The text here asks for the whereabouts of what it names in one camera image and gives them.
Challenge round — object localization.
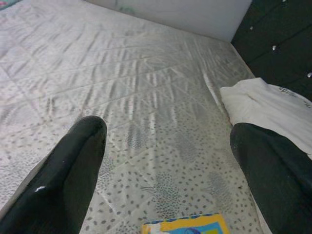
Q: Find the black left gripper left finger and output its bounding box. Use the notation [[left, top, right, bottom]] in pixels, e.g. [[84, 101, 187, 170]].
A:
[[0, 116, 108, 234]]

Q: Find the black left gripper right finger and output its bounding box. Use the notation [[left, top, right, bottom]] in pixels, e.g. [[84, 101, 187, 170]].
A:
[[230, 122, 312, 234]]

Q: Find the dark tufted headboard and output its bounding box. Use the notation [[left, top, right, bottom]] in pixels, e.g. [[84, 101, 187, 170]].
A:
[[230, 0, 312, 102]]

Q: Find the white printed pillow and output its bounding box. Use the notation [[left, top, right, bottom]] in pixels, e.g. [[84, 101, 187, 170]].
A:
[[219, 78, 312, 159]]

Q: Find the yellow-edged children's book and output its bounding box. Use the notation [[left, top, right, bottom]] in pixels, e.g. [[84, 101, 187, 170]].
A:
[[140, 211, 231, 234]]

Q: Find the teal blanket with coloured shapes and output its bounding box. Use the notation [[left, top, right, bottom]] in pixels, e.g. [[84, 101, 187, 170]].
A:
[[0, 0, 19, 10]]

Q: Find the grey quilted mattress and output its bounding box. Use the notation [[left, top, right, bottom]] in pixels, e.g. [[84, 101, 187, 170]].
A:
[[0, 0, 269, 234]]

